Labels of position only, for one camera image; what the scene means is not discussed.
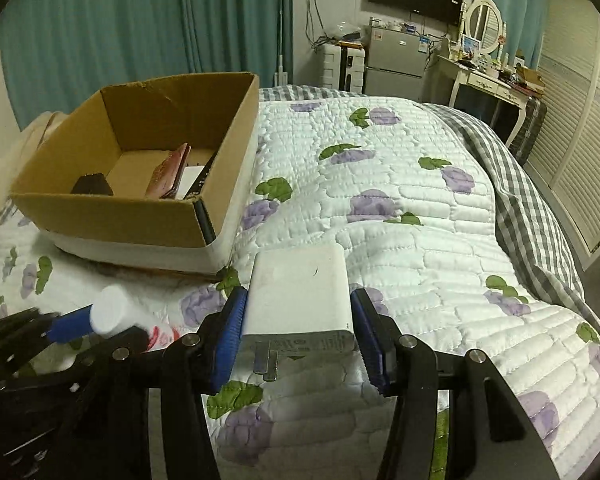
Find white plastic bottle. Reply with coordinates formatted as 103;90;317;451
90;285;180;351

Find white power adapter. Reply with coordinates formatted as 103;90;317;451
242;243;355;382

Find red embossed wallet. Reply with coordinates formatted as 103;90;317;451
145;143;190;200

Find black pouch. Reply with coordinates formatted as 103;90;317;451
71;172;114;196

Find open cardboard box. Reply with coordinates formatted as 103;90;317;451
9;73;259;275

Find white floral quilt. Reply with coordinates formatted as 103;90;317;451
0;90;600;479

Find white louvered wardrobe doors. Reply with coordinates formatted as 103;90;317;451
528;0;600;266

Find green curtain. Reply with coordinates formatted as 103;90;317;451
0;0;292;128

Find white dressing table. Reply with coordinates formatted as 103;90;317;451
420;54;547;166

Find small silver refrigerator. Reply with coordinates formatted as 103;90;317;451
364;27;429;101

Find round white vanity mirror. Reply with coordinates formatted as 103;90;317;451
463;0;504;54

